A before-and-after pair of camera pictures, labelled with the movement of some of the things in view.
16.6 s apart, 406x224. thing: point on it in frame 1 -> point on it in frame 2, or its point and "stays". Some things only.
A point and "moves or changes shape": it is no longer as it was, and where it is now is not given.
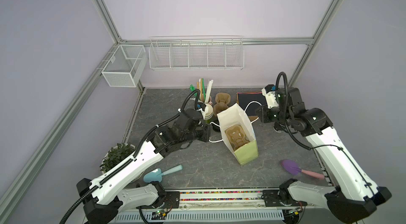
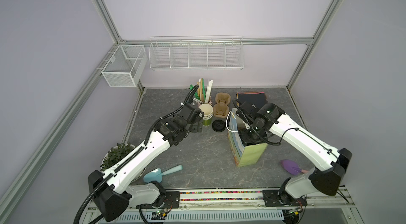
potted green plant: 116,154 stays
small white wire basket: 125,67 stays
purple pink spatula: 294,168 stays
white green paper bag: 237,131 moves or changes shape
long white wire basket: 200,52 stays
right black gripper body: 274,115 -> 251,135
